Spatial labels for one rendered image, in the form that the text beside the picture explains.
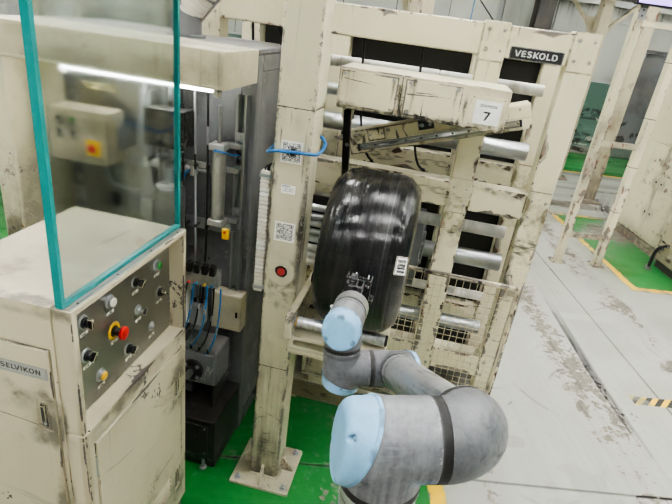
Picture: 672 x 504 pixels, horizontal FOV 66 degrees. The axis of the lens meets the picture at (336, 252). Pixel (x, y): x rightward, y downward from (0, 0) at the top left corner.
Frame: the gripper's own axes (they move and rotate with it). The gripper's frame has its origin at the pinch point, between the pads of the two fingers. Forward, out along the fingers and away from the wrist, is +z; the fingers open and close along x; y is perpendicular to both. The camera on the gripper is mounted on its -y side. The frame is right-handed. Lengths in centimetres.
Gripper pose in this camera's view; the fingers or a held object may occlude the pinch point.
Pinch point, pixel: (361, 286)
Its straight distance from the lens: 154.0
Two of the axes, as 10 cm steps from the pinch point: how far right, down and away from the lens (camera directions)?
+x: -9.7, -2.0, 1.4
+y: 1.5, -9.4, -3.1
